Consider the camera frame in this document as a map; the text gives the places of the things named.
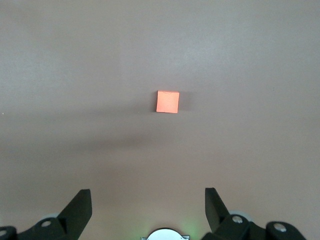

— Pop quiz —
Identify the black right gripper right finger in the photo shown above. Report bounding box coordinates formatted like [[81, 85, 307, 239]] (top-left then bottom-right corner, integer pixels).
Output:
[[201, 187, 307, 240]]

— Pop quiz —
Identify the brown table mat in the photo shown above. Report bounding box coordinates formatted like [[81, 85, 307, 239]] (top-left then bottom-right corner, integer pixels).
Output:
[[0, 0, 320, 240]]

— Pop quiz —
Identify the orange foam block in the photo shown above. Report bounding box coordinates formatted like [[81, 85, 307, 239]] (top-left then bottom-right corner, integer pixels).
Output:
[[155, 90, 181, 114]]

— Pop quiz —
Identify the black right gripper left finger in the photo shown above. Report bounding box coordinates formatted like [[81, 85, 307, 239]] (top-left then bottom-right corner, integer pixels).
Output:
[[0, 188, 93, 240]]

